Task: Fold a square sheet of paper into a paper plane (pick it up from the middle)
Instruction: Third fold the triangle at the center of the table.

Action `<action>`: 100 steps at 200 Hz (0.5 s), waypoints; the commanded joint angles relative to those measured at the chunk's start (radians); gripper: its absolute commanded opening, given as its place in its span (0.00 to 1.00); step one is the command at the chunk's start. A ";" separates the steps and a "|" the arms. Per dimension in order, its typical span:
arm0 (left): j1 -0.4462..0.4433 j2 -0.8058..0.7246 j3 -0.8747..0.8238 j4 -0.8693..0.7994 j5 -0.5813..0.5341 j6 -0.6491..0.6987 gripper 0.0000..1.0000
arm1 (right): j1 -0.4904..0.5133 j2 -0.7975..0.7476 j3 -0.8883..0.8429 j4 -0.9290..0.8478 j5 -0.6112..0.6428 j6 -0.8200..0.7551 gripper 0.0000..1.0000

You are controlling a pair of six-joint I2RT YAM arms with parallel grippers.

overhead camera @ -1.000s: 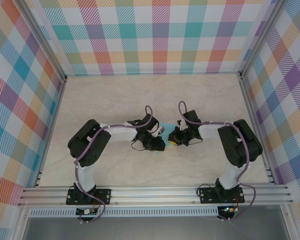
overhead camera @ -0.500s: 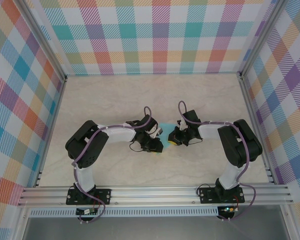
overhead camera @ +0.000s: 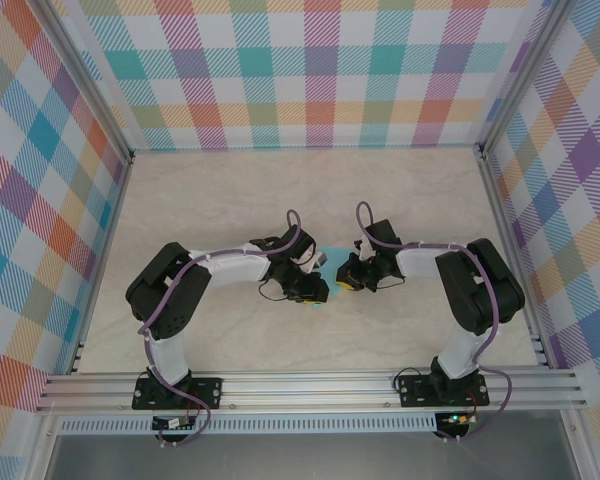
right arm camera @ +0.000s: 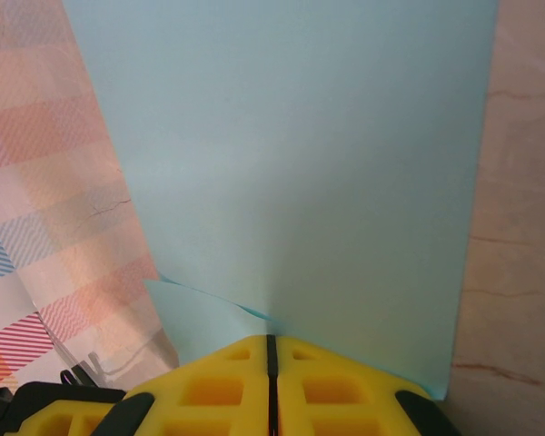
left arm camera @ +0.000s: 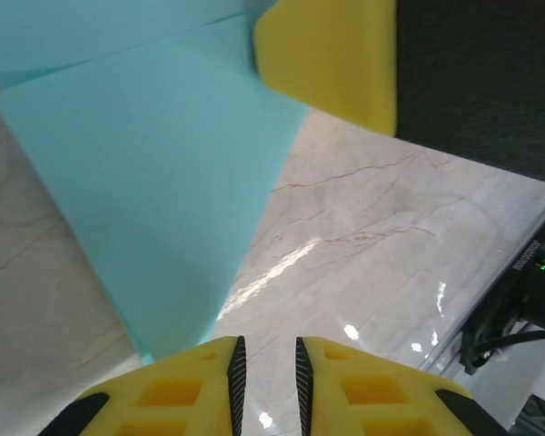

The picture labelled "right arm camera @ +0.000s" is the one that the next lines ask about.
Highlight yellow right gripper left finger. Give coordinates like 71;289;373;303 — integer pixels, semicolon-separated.
17;334;273;436

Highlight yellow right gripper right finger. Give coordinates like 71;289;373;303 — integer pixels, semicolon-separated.
272;334;465;436

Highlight light blue paper sheet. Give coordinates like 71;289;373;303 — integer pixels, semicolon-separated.
61;0;500;401

